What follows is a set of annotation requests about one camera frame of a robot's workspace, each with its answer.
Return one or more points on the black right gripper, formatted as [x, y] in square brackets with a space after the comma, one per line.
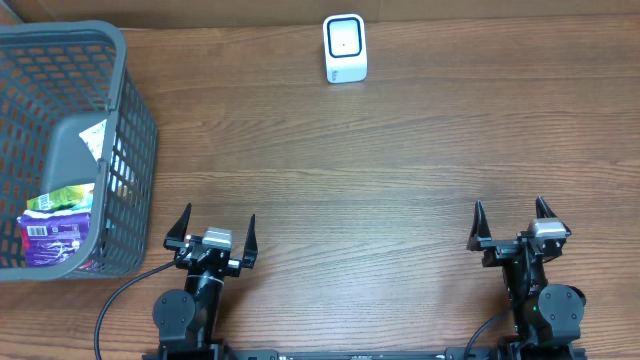
[498, 251]

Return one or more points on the white bamboo print tube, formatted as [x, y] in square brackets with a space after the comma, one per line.
[93, 138]

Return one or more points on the white barcode scanner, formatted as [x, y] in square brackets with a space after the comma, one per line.
[345, 48]

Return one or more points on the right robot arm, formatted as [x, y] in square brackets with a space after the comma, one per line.
[547, 317]

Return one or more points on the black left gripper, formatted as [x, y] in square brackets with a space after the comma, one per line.
[208, 256]

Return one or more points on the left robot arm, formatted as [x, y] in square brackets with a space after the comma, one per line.
[186, 317]

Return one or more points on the grey plastic mesh basket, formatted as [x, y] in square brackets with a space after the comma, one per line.
[58, 79]

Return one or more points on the green yellow snack pouch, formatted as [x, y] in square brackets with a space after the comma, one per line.
[68, 197]

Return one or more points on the purple sanitary pad pack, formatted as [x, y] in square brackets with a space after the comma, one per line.
[50, 238]

